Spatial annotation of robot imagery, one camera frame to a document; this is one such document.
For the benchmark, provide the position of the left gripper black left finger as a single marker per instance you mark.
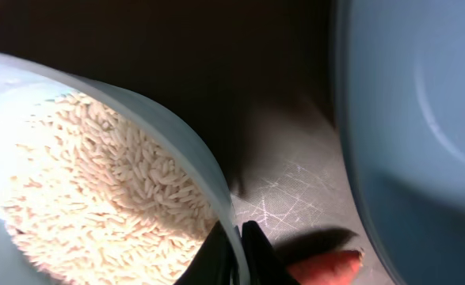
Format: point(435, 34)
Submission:
point(212, 265)

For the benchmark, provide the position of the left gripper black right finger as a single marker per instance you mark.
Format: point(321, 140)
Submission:
point(264, 265)

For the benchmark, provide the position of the orange carrot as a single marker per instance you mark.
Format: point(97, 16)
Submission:
point(332, 268)

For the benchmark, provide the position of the light blue bowl with rice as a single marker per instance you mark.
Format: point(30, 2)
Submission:
point(169, 129)

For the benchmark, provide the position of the large blue plate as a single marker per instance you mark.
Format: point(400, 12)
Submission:
point(399, 78)

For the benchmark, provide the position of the white rice grains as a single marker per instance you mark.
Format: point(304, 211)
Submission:
point(91, 198)

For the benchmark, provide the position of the dark brown serving tray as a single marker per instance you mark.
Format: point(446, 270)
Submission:
point(251, 78)

